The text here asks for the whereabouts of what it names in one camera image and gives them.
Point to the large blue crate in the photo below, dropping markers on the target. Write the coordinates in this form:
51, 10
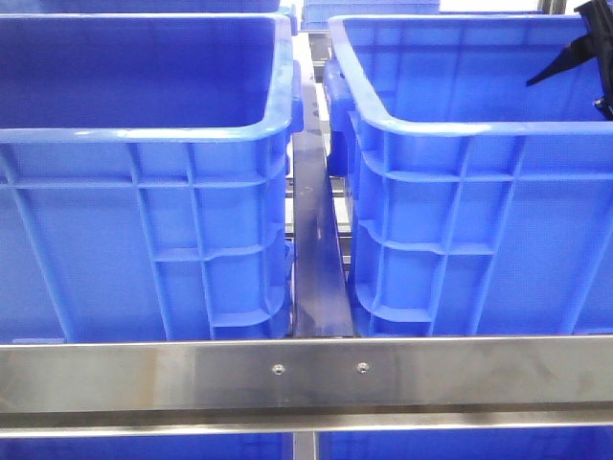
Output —
143, 165
481, 205

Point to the large blue crate right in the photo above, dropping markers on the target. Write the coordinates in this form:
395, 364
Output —
481, 205

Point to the blue crate lower left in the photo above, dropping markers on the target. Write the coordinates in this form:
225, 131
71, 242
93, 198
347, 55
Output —
219, 446

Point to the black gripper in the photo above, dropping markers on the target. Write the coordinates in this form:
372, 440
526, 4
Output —
597, 43

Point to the large blue crate left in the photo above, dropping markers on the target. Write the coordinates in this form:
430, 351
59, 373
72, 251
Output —
143, 165

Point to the blue crate rear centre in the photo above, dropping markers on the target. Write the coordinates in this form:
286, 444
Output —
316, 14

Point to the blue crate rear left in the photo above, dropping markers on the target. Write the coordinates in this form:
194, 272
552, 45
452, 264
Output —
285, 8

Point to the steel centre divider bar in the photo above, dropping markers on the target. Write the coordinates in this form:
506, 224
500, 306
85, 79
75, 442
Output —
322, 307

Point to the stainless steel front rail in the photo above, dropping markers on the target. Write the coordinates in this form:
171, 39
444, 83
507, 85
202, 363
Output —
313, 384

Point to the blue crate lower right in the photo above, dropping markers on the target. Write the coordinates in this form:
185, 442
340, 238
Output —
496, 443

